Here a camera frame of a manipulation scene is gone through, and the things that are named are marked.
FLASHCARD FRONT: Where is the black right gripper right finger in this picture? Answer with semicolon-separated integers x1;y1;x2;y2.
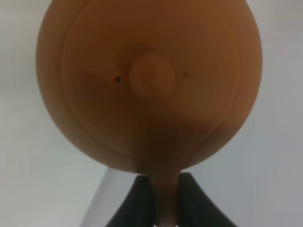
178;173;236;227

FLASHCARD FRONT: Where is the brown clay teapot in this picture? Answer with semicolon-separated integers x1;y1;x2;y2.
36;0;262;227

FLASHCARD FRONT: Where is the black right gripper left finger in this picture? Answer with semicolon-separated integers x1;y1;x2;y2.
107;175;157;227

